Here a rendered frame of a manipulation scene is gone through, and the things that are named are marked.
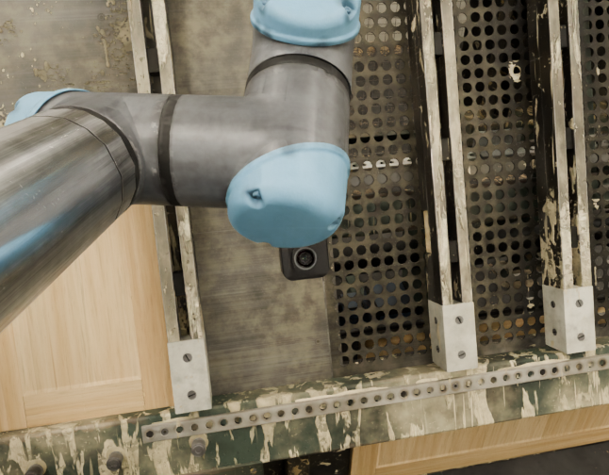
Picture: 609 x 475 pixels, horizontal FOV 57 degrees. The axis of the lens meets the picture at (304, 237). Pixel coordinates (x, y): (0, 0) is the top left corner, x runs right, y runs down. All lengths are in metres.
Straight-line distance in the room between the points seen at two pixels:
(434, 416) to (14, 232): 0.97
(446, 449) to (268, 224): 1.40
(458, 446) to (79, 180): 1.51
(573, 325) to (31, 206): 1.05
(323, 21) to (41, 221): 0.22
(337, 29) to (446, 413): 0.87
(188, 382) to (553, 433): 1.16
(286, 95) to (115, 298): 0.73
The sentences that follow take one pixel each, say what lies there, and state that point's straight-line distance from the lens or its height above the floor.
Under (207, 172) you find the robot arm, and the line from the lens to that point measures 0.35.
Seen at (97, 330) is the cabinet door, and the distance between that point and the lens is 1.05.
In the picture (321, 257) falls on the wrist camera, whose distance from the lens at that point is 0.53.
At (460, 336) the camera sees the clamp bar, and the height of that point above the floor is 0.97.
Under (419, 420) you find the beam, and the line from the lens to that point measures 1.12.
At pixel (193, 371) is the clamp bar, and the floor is 0.98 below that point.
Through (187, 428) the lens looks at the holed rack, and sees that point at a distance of 1.05.
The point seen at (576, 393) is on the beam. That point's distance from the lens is 1.26.
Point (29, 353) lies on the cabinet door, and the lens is 1.09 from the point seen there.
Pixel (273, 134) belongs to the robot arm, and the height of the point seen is 1.57.
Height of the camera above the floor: 1.71
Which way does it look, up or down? 35 degrees down
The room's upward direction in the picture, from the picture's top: straight up
